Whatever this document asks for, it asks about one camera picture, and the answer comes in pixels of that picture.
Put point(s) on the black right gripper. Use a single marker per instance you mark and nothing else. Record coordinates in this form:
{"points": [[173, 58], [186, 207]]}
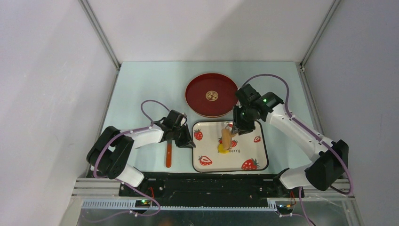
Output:
{"points": [[238, 126]]}

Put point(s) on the aluminium frame rail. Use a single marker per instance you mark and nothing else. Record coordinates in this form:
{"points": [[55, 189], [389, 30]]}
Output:
{"points": [[112, 194]]}

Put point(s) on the yellow dough piece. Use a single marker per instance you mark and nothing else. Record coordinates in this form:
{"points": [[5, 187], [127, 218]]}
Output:
{"points": [[221, 149]]}

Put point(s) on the white strawberry rectangular tray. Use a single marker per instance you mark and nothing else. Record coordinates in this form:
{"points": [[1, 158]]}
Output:
{"points": [[248, 152]]}

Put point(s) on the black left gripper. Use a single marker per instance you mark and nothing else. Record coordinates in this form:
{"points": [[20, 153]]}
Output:
{"points": [[187, 139]]}

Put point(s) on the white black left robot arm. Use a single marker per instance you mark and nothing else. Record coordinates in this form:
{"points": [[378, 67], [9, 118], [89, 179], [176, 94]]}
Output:
{"points": [[109, 154]]}

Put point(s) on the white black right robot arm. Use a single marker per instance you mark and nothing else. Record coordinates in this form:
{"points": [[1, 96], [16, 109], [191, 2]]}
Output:
{"points": [[329, 159]]}

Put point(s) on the wooden dough roller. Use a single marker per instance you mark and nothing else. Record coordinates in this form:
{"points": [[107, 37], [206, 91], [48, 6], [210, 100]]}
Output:
{"points": [[227, 136]]}

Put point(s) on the red round tray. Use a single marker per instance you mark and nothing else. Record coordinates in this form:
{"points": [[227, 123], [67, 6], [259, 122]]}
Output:
{"points": [[211, 95]]}

